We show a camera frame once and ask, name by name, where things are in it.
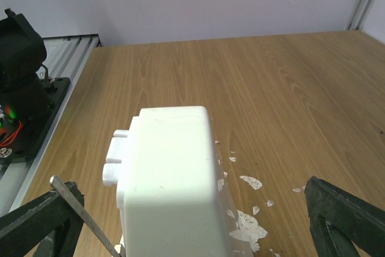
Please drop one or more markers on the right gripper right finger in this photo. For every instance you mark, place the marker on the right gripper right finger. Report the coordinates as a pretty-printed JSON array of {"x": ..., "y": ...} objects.
[{"x": 341, "y": 222}]

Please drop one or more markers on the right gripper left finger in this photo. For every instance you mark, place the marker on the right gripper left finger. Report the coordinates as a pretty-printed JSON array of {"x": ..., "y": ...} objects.
[{"x": 47, "y": 223}]

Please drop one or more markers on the white metronome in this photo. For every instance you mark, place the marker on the white metronome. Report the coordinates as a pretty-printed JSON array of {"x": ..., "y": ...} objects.
[{"x": 168, "y": 188}]

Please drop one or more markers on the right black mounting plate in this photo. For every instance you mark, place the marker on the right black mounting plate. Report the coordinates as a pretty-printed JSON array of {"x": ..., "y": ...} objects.
[{"x": 28, "y": 115}]

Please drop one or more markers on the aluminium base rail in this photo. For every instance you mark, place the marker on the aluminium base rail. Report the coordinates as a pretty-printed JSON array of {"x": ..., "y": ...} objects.
[{"x": 66, "y": 58}]

